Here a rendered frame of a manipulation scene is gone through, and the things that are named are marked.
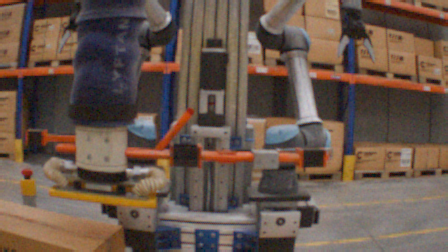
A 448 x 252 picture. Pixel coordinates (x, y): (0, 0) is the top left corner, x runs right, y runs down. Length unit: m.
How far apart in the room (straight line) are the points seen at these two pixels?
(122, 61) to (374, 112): 8.99
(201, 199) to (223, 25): 0.65
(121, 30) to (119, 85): 0.15
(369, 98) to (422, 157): 1.80
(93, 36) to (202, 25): 0.80
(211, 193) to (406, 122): 8.55
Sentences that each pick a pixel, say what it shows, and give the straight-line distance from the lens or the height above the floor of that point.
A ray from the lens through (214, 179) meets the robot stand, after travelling 2.31.
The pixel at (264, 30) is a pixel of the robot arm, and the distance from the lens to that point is 2.26.
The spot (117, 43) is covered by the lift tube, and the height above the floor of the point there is 1.52.
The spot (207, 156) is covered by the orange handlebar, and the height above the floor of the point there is 1.22.
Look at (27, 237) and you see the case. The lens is 1.67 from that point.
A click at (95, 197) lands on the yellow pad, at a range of 1.61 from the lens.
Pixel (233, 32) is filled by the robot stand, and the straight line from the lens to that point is 2.33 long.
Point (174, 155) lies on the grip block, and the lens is 1.68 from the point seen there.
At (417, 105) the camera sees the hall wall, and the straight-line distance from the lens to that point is 10.75.
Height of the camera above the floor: 1.43
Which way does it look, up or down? 4 degrees down
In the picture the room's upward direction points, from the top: 2 degrees clockwise
